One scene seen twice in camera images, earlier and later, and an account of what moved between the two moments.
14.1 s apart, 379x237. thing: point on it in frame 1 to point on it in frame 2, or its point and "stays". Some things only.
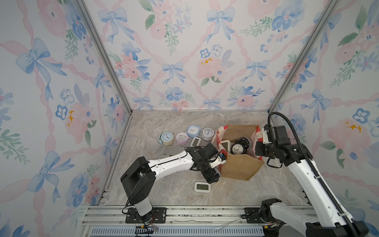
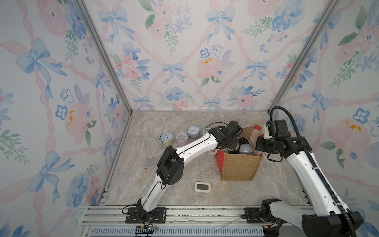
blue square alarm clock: [193, 131] stays
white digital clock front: [202, 187] stays
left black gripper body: [208, 172] to [232, 144]
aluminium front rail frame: [110, 220] stays
